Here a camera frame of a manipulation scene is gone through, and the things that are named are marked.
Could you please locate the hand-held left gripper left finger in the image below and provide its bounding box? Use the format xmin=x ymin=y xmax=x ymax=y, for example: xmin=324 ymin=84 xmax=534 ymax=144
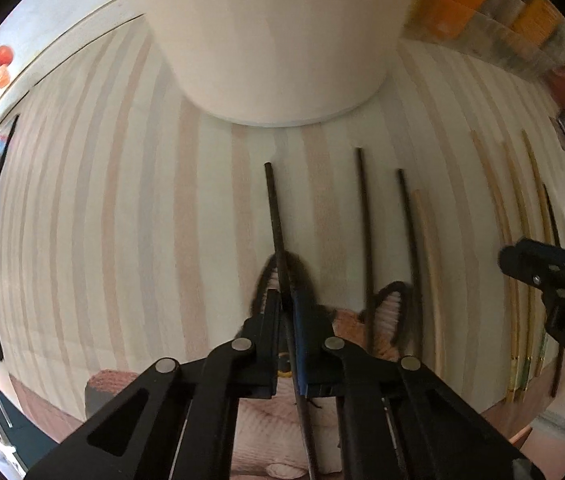
xmin=25 ymin=287 xmax=283 ymax=480

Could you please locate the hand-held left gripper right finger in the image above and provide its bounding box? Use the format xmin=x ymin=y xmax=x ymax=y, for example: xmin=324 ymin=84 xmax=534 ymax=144
xmin=293 ymin=287 xmax=546 ymax=480

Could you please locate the gold bamboo chopstick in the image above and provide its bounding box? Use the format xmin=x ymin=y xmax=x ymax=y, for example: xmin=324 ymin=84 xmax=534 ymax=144
xmin=520 ymin=129 xmax=556 ymax=378
xmin=469 ymin=129 xmax=519 ymax=405
xmin=500 ymin=140 xmax=536 ymax=393

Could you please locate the light wooden chopstick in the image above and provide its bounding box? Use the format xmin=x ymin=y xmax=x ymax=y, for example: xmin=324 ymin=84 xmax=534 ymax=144
xmin=411 ymin=189 xmax=448 ymax=378

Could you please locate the dark chopstick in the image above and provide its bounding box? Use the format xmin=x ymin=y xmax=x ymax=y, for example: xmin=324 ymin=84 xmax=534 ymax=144
xmin=262 ymin=161 xmax=321 ymax=480
xmin=395 ymin=168 xmax=424 ymax=356
xmin=354 ymin=146 xmax=378 ymax=353
xmin=541 ymin=184 xmax=563 ymax=398

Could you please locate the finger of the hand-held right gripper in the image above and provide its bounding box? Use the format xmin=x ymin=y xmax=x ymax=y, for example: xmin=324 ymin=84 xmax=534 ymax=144
xmin=497 ymin=238 xmax=565 ymax=293

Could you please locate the striped placemat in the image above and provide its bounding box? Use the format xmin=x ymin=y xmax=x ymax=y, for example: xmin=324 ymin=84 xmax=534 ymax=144
xmin=0 ymin=25 xmax=565 ymax=421

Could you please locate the white utensil holder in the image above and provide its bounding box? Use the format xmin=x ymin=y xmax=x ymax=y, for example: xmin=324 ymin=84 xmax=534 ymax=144
xmin=120 ymin=0 xmax=428 ymax=128

